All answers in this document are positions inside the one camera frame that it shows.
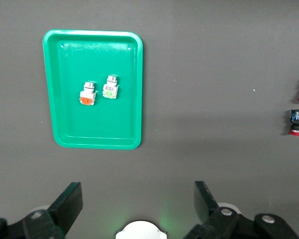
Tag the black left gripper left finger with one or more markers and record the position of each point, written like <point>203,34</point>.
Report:
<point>64,206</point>

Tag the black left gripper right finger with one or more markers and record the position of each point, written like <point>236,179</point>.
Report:
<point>206,209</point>

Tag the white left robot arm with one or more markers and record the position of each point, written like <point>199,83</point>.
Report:
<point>140,230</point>

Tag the green plastic tray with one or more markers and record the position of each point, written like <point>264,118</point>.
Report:
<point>89,124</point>

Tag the dark grey table cover sheet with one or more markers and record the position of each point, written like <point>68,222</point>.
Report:
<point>201,74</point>

